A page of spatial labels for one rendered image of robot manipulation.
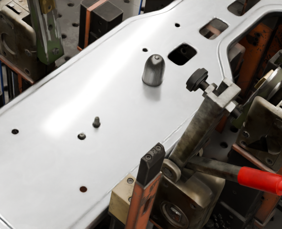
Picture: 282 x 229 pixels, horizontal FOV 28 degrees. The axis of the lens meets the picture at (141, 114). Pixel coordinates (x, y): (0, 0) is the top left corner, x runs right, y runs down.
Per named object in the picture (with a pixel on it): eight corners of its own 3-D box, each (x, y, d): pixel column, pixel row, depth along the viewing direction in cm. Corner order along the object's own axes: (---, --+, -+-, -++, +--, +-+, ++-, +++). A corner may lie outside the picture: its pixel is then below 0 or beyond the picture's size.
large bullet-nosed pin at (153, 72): (149, 74, 90) (155, 45, 85) (165, 85, 89) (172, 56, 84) (137, 84, 89) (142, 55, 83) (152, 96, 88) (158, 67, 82)
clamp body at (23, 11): (28, 109, 119) (21, -24, 92) (68, 142, 115) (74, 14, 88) (-6, 134, 114) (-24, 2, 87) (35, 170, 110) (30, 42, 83)
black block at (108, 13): (85, 87, 124) (93, -19, 101) (122, 115, 121) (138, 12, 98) (59, 107, 120) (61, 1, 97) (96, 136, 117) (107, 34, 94)
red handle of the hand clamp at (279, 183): (183, 141, 73) (293, 166, 62) (188, 154, 74) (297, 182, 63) (163, 161, 71) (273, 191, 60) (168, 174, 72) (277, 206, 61)
